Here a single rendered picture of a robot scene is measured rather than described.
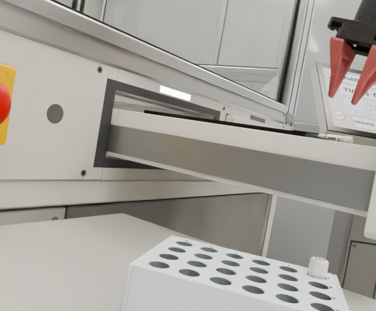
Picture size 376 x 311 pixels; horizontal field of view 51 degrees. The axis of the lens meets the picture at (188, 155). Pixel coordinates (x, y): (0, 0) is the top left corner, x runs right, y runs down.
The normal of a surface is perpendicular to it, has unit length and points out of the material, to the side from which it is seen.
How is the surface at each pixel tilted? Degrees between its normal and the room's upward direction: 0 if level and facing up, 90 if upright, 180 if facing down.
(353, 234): 90
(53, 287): 0
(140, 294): 90
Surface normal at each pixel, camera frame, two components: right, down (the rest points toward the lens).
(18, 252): 0.17, -0.98
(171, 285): -0.25, 0.00
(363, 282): 0.08, 0.07
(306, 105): -0.49, -0.04
